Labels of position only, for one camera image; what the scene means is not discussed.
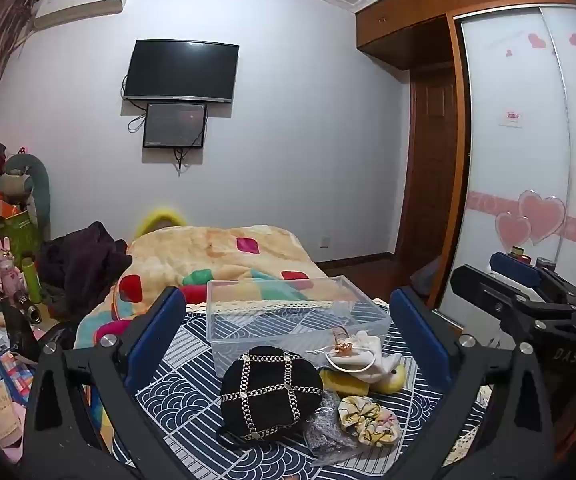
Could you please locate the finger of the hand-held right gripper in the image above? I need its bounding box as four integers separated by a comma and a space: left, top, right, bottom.
449, 264, 576, 323
489, 252, 576, 297

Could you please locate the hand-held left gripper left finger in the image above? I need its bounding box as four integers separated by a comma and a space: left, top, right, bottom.
22, 286, 187, 480

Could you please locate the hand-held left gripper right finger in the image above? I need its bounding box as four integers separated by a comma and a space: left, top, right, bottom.
389, 286, 555, 480

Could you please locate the white cloth pouch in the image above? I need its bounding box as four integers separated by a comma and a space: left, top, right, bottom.
317, 329, 403, 384

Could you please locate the yellow sponge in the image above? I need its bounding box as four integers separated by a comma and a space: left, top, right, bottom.
319, 367, 370, 397

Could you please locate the floral yellow scrunchie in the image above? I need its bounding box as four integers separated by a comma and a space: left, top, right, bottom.
337, 395, 402, 447

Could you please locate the clear plastic storage box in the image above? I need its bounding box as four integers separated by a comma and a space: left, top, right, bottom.
206, 275, 391, 378

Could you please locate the black hat with chain trim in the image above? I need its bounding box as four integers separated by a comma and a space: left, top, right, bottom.
219, 346, 325, 444

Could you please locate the grey mesh bag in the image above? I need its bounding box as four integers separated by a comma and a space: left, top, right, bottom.
303, 390, 365, 462

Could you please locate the grey floor bag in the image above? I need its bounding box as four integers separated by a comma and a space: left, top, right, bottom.
410, 255, 444, 307

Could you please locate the colourful patchwork blanket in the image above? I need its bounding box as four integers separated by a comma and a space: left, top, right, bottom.
74, 225, 330, 351

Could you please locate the dark clothing pile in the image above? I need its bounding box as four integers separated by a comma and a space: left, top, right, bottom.
38, 221, 134, 322

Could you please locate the blue patterned tablecloth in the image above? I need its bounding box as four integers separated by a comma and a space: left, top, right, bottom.
75, 304, 491, 480

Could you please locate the brown wooden door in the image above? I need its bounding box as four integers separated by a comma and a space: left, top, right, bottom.
395, 67, 465, 262

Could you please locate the green bottle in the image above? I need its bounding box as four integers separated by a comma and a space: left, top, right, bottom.
21, 257, 44, 305

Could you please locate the pink rabbit figure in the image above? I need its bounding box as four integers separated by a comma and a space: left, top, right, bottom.
0, 237, 29, 307

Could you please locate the green bag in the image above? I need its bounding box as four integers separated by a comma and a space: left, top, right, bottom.
0, 210, 42, 272

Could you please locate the wooden wardrobe with sliding doors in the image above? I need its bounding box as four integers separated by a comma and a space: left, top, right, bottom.
355, 0, 576, 333

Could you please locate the small black monitor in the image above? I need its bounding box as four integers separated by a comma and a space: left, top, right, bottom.
142, 102, 208, 150

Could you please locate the grey plush toy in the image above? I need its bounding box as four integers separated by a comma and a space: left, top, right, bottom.
2, 152, 52, 227

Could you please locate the white air conditioner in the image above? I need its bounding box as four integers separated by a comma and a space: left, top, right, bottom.
33, 0, 132, 30

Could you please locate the wall-mounted black television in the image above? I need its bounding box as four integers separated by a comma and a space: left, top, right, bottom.
122, 39, 240, 105

